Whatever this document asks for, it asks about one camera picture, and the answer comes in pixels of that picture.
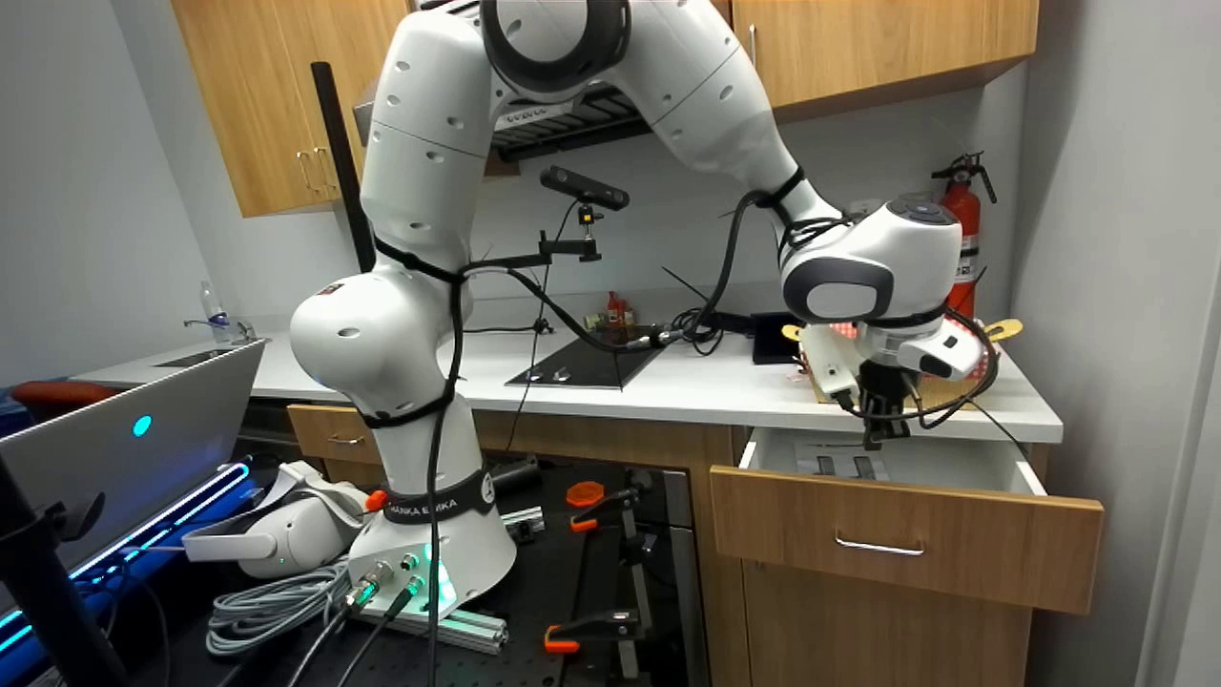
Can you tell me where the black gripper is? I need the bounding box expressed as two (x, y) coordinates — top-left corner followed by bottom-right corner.
(851, 351), (920, 456)

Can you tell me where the wooden front white drawer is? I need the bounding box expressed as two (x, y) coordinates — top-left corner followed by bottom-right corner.
(707, 423), (1109, 617)

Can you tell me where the silver drawer handle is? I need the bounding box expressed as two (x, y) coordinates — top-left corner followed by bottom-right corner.
(828, 532), (933, 566)

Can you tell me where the printed instruction paper sheet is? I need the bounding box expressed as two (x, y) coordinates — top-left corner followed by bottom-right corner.
(798, 445), (892, 486)

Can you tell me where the black flat box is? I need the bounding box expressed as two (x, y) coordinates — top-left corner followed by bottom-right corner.
(748, 311), (807, 370)

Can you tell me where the red checkered yellow basket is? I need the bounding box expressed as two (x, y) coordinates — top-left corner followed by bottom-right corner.
(779, 314), (1031, 420)

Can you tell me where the wooden base cabinet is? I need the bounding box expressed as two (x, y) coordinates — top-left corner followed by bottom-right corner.
(284, 400), (1041, 687)

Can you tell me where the red fire extinguisher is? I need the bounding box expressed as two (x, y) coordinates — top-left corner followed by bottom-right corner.
(928, 150), (1000, 326)

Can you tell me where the small red figurine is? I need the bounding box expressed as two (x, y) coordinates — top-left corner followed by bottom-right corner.
(599, 290), (641, 339)

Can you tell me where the orange black bar clamp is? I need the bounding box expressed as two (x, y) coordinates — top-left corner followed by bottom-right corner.
(560, 475), (693, 541)
(541, 607), (641, 660)

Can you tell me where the black induction cooktop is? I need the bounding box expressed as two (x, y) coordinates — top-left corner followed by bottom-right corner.
(505, 333), (667, 392)

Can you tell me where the black vertical pole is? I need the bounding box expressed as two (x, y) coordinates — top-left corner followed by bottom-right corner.
(311, 59), (381, 279)

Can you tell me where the white VR headset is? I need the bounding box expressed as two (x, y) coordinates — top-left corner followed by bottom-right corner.
(182, 459), (388, 584)

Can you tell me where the chrome sink faucet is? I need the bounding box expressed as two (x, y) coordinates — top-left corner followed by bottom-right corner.
(180, 279), (261, 347)

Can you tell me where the grey laptop with glowing logo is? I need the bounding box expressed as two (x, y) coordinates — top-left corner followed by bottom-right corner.
(0, 336), (270, 666)

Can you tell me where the black tripod leg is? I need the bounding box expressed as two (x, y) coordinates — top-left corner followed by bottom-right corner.
(0, 456), (129, 687)

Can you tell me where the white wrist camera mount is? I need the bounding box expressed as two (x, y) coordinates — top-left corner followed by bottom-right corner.
(907, 316), (1000, 386)

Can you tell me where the black cable tangle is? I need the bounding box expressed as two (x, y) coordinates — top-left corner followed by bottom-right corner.
(634, 302), (756, 364)

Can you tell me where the wide wooden wall cabinet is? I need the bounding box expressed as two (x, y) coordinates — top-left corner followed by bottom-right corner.
(727, 0), (1045, 120)

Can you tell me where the black stereo camera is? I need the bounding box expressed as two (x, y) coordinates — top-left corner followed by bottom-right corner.
(538, 164), (634, 213)

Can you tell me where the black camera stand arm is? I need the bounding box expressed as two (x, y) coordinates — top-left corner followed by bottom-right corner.
(463, 233), (608, 279)

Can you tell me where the grey coiled cable bundle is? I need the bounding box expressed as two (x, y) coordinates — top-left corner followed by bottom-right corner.
(203, 566), (355, 660)

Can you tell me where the wooden wall cabinet with knobs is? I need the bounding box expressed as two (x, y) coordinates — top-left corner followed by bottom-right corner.
(169, 0), (421, 220)

